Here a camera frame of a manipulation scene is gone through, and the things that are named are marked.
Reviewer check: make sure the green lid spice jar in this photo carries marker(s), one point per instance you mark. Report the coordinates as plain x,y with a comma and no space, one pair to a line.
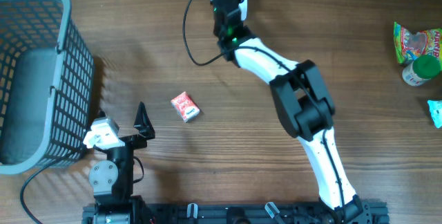
421,70

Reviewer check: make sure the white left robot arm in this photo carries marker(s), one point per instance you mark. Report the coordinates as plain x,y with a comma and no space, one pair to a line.
112,179

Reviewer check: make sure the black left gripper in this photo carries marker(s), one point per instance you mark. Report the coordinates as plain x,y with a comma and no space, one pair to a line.
146,130

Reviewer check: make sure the white barcode scanner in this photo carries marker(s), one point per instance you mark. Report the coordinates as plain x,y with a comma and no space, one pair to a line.
243,5

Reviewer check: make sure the mint green tissue pack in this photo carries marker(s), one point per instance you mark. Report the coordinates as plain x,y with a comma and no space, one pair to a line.
435,109

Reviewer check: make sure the grey plastic shopping basket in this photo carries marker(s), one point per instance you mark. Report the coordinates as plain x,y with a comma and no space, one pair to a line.
47,76

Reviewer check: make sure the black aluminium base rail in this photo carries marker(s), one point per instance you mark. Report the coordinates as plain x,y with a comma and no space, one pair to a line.
299,213

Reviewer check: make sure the red white tissue pack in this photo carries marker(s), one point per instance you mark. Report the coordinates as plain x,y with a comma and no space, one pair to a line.
186,108

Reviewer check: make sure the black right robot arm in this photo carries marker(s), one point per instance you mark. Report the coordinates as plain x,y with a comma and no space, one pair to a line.
303,104

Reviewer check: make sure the Haribo worms candy bag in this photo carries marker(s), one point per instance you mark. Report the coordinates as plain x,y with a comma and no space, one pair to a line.
409,46

